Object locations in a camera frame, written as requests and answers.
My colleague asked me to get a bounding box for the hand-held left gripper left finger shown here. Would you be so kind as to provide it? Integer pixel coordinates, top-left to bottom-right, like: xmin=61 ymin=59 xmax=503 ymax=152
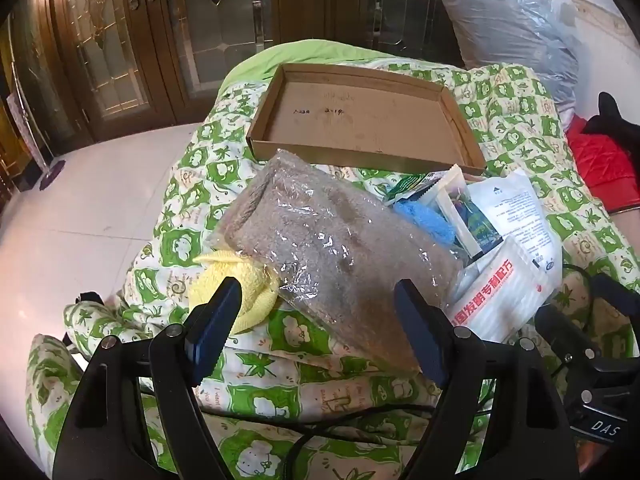
xmin=52 ymin=276 xmax=243 ymax=480

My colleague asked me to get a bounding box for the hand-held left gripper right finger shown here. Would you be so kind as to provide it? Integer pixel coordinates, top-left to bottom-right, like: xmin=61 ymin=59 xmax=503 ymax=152
xmin=393 ymin=279 xmax=581 ymax=480

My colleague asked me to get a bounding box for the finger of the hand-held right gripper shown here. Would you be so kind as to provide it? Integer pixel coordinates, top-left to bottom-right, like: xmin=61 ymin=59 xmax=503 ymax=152
xmin=592 ymin=272 xmax=640 ymax=326
xmin=535 ymin=305 xmax=603 ymax=361

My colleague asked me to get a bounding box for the yellow cloth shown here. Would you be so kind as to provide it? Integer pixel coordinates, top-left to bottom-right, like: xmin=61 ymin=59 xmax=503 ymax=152
xmin=192 ymin=247 xmax=281 ymax=336

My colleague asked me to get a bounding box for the white ribbed packet red print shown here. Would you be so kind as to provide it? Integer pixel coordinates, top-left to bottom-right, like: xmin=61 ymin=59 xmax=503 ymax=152
xmin=445 ymin=235 xmax=563 ymax=343

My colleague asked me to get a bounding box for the blue fluffy cloth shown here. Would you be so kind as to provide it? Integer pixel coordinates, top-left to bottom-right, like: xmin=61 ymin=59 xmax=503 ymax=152
xmin=392 ymin=200 xmax=456 ymax=248

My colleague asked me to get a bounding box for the white packet with printed text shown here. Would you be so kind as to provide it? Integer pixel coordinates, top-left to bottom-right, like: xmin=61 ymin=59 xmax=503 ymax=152
xmin=470 ymin=169 xmax=563 ymax=281

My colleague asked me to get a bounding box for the shallow cardboard box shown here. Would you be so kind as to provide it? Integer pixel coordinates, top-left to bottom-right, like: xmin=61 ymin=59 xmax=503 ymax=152
xmin=245 ymin=63 xmax=487 ymax=176

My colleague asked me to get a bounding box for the cartoon print clear pouch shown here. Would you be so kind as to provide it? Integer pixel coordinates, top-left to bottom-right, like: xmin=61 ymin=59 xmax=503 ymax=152
xmin=435 ymin=180 xmax=501 ymax=261

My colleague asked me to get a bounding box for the red quilted garment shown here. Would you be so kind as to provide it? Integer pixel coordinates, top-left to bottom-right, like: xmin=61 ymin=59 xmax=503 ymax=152
xmin=567 ymin=115 xmax=640 ymax=213

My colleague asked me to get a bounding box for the green sachet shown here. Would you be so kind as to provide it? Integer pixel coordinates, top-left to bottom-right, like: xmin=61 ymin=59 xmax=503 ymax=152
xmin=385 ymin=170 xmax=453 ymax=208

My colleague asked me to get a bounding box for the black garment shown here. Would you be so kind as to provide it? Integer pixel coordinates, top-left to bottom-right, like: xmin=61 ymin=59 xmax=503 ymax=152
xmin=582 ymin=91 xmax=640 ymax=136

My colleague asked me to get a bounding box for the green white printed blanket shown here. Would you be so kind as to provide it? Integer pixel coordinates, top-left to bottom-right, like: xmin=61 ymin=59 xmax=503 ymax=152
xmin=25 ymin=55 xmax=640 ymax=480

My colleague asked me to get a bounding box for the plain green bedsheet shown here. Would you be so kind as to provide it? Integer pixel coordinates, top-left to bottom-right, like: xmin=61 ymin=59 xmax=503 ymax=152
xmin=220 ymin=40 xmax=396 ymax=91

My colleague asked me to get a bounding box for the pillow in plastic bag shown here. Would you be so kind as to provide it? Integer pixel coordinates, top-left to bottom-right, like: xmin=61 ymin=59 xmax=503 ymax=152
xmin=438 ymin=0 xmax=583 ymax=121

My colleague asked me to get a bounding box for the wooden glass door cabinet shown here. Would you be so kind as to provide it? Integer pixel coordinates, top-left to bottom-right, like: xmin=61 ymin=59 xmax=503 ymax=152
xmin=0 ymin=0 xmax=451 ymax=161

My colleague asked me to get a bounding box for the black cable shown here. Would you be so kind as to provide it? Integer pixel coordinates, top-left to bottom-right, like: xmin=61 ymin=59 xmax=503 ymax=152
xmin=220 ymin=397 xmax=443 ymax=480

